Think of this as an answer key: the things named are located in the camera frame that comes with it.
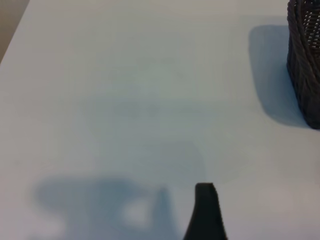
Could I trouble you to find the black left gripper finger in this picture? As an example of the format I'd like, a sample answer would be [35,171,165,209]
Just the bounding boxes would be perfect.
[183,182,229,240]

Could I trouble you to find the dark brown woven basket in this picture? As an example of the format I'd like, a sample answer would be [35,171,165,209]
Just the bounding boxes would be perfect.
[285,0,320,130]

